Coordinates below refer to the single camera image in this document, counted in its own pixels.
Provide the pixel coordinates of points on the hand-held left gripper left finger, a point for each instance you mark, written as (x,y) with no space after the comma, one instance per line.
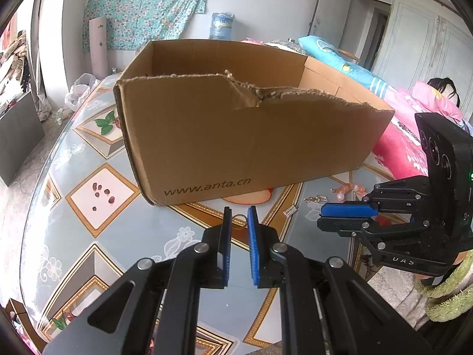
(225,255)

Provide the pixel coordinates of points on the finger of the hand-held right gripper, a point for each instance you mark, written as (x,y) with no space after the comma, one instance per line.
(347,210)
(343,225)

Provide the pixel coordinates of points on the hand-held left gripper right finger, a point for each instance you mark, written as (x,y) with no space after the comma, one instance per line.
(255,247)

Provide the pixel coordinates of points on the small silver charm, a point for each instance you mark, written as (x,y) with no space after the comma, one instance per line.
(316,199)

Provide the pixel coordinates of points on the ribbed silver charm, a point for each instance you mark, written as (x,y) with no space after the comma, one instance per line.
(290,211)

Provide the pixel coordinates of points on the brown cardboard box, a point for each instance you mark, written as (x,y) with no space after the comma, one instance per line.
(203,137)

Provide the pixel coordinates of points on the pink floral blanket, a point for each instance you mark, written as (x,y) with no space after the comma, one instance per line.
(399,144)

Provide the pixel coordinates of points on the blue printed pillow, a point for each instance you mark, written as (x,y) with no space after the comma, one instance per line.
(354,72)

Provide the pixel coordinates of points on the wooden chair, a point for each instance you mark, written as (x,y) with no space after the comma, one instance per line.
(348,53)

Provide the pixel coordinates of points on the white wardrobe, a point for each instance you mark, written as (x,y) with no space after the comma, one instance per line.
(417,33)

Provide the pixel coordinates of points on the white door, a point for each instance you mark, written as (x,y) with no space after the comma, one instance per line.
(329,7)

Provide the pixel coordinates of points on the white plastic bag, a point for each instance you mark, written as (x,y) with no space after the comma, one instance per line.
(79,92)

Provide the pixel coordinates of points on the blue label water bottle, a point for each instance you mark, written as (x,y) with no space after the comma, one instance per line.
(221,26)

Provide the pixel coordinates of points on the dark grey cabinet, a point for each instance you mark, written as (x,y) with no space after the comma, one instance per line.
(18,137)

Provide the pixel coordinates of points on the white rolled mat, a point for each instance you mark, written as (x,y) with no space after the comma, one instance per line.
(98,48)

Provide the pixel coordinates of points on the pile of clothes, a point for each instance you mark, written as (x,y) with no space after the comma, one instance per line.
(14,59)

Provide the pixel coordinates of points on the teal floral wall cloth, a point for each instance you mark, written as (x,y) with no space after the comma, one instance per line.
(147,7)

